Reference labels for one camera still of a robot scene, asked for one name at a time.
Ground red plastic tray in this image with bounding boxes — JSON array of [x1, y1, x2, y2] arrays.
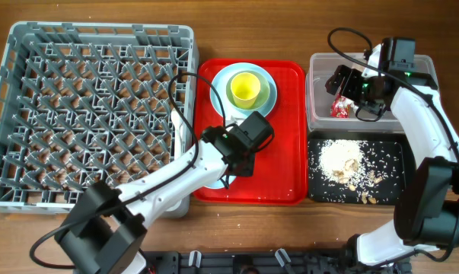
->
[[194, 59, 308, 206]]

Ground black waste tray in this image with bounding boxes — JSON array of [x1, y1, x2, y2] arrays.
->
[[307, 131, 415, 206]]

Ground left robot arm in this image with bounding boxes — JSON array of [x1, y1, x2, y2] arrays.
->
[[53, 124, 273, 273]]

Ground clear plastic bin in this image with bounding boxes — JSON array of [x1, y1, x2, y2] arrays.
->
[[304, 52, 443, 134]]

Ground spilled rice and nuts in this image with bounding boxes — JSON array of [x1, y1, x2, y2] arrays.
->
[[308, 139, 403, 205]]

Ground red candy wrapper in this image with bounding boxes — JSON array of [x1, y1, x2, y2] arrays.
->
[[330, 95, 353, 118]]

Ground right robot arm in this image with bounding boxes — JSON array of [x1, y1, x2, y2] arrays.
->
[[325, 37, 459, 268]]

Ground small blue food bowl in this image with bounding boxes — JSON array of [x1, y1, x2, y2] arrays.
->
[[205, 176, 237, 190]]

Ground light green bowl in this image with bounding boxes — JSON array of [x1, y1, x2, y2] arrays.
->
[[226, 71, 271, 111]]

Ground grey dishwasher rack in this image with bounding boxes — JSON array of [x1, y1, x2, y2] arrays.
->
[[0, 21, 199, 214]]

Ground yellow plastic cup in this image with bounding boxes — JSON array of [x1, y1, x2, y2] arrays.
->
[[230, 72, 261, 110]]

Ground white plastic spoon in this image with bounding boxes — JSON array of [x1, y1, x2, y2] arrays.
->
[[171, 109, 183, 158]]

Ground light blue plate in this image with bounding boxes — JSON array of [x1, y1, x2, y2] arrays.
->
[[212, 62, 278, 119]]

